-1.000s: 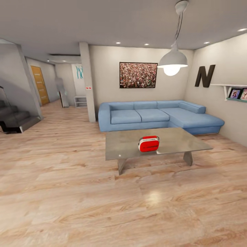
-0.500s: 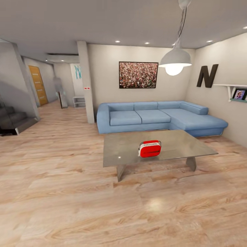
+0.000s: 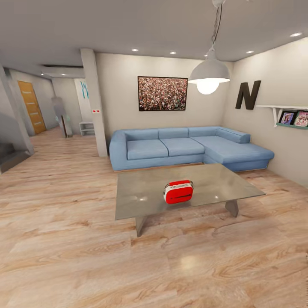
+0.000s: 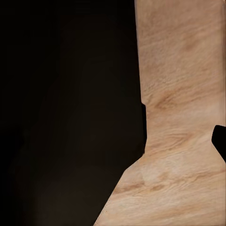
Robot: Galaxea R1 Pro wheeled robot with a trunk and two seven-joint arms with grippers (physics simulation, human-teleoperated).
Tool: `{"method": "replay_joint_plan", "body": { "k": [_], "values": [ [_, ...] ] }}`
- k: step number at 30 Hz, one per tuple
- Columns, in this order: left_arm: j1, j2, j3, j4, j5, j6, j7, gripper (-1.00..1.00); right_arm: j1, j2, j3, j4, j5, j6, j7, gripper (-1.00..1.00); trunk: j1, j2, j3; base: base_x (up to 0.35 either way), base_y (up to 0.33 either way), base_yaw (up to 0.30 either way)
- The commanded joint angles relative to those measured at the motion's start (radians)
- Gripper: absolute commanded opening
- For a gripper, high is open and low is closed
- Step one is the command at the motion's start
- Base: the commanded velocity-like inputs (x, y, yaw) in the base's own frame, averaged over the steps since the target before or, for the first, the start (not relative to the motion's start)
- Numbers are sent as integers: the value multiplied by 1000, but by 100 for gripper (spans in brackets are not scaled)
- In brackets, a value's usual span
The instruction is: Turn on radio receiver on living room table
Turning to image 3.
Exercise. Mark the coffee table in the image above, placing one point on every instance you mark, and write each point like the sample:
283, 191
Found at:
140, 194

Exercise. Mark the door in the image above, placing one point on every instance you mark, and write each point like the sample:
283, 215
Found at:
32, 106

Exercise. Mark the standing mirror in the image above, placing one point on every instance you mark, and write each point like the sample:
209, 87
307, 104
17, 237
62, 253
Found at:
61, 117

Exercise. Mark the room light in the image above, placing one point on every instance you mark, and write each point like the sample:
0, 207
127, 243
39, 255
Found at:
211, 67

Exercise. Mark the sofa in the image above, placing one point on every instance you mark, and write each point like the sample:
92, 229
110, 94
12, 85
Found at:
136, 149

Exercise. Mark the stairs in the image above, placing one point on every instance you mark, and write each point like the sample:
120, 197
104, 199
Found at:
10, 158

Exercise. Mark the radio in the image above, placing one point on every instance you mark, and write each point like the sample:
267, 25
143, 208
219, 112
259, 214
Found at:
177, 192

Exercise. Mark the decorative sign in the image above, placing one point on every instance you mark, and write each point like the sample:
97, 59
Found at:
249, 98

